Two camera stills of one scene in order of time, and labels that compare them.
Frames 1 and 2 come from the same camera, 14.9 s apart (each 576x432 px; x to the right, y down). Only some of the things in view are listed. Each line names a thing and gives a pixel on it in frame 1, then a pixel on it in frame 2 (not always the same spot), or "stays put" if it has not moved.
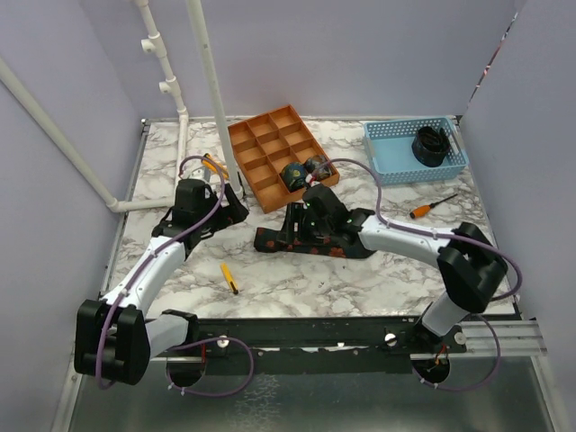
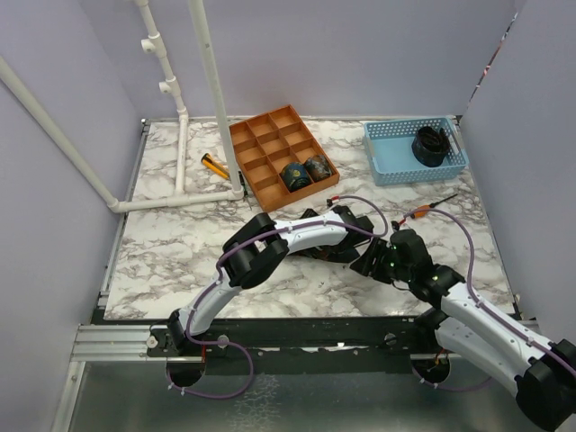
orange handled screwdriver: x=422 y=211 stays put
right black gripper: x=288 y=229 to x=364 y=265
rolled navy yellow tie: x=292 y=175 stays put
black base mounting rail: x=308 y=346 stays put
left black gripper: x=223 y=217 to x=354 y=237
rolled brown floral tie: x=319 y=166 stays put
